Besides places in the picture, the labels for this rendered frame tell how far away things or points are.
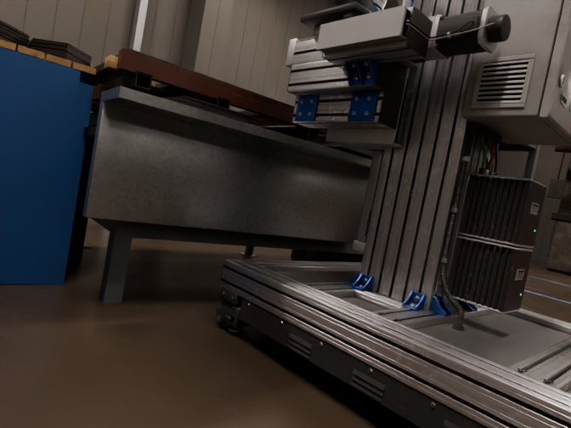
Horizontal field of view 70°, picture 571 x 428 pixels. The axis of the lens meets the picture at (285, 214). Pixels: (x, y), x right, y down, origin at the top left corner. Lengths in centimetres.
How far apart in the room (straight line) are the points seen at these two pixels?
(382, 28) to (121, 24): 343
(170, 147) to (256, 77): 364
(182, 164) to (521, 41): 103
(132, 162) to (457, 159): 97
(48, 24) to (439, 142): 344
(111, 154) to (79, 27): 287
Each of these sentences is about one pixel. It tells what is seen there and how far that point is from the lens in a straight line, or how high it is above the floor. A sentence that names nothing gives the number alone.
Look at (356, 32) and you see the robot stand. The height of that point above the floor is 91.
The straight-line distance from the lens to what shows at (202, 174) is 147.
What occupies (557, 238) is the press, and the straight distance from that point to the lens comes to 781.
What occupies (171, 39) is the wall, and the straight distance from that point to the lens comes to 448.
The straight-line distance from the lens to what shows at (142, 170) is 139.
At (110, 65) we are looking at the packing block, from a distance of 151.
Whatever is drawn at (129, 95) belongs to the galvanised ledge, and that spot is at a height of 66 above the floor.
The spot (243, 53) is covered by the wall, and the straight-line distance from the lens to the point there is 492.
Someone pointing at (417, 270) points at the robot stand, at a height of 33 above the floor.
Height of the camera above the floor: 49
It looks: 3 degrees down
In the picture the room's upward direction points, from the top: 11 degrees clockwise
